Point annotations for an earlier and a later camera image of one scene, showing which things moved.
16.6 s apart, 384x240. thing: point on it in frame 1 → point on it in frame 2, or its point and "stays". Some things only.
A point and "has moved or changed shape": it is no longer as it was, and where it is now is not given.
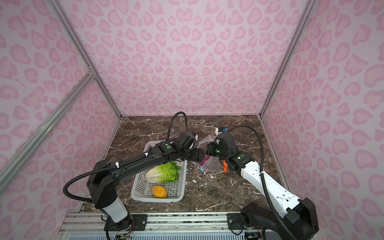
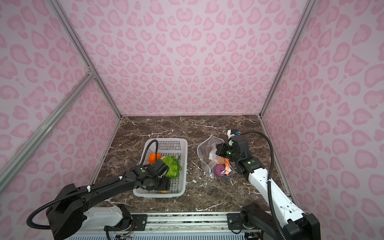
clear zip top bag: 209,163 has moved or changed shape
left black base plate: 133,222 stays
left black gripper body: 192,154 → 161,183
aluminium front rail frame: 86,225 stays
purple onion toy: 206,157 → 218,169
